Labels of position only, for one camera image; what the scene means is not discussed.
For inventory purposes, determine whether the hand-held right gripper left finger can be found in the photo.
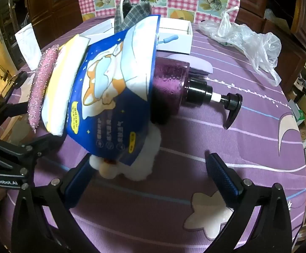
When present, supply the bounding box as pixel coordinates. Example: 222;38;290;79
11;159;101;253

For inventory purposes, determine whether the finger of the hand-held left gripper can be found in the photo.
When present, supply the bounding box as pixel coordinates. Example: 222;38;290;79
0;133;66;169
0;71;30;123

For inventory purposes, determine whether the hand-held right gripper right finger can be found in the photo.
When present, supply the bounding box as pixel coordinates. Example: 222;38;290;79
203;151;301;253

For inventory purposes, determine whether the pink glitter scrubber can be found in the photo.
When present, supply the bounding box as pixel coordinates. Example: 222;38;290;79
28;44;60;133

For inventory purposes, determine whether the white yellow packet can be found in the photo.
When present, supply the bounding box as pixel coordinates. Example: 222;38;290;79
41;34;91;137

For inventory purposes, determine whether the white plush dog toy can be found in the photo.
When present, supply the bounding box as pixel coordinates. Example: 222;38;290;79
90;126;162;182

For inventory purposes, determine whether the blue dog print packet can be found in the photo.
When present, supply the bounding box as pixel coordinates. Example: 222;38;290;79
65;14;160;166

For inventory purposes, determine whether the grey plaid pouch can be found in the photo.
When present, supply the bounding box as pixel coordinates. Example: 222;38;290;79
115;0;153;33

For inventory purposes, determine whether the white cardboard box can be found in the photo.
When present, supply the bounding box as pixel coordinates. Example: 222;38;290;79
83;16;193;56

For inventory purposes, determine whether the purple printed bedsheet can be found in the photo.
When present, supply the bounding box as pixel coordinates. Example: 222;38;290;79
0;14;306;253

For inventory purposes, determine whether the dark wooden cabinet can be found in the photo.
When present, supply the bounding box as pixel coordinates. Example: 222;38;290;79
235;0;306;85
24;0;84;32

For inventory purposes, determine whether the purple pump bottle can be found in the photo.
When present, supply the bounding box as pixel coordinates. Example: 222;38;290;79
150;55;243;130

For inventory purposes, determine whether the clear plastic bag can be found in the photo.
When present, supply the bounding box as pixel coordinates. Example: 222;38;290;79
198;7;282;87

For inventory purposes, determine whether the blue handled tool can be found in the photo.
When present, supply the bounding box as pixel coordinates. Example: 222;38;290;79
157;35;180;45

